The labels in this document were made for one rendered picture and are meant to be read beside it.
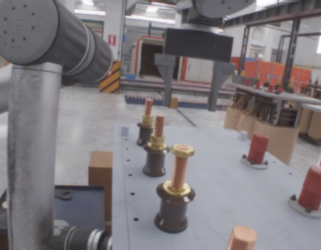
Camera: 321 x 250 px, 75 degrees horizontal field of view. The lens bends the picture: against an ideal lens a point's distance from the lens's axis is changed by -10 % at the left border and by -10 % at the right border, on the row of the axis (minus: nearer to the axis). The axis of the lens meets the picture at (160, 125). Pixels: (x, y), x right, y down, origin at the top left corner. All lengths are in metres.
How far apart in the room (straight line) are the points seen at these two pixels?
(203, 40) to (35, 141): 0.37
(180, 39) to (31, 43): 0.27
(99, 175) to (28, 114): 1.41
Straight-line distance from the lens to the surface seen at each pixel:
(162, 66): 0.46
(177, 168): 0.51
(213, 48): 0.46
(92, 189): 1.62
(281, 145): 3.13
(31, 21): 0.47
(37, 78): 0.48
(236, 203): 0.74
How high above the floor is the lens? 1.75
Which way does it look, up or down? 16 degrees down
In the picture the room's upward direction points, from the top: 7 degrees clockwise
